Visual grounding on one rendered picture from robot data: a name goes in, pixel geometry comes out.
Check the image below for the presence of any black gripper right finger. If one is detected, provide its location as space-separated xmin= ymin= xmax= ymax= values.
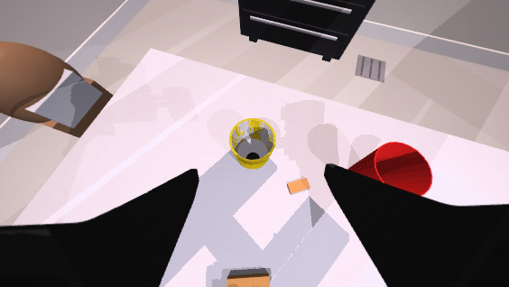
xmin=324 ymin=163 xmax=509 ymax=287

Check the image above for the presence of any yellow mug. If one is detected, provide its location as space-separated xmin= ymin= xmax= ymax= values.
xmin=229 ymin=118 xmax=276 ymax=170

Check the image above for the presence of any black ball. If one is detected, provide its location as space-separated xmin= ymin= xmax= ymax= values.
xmin=246 ymin=153 xmax=260 ymax=160

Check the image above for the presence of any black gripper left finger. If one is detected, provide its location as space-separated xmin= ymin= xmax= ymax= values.
xmin=0 ymin=169 xmax=199 ymax=287

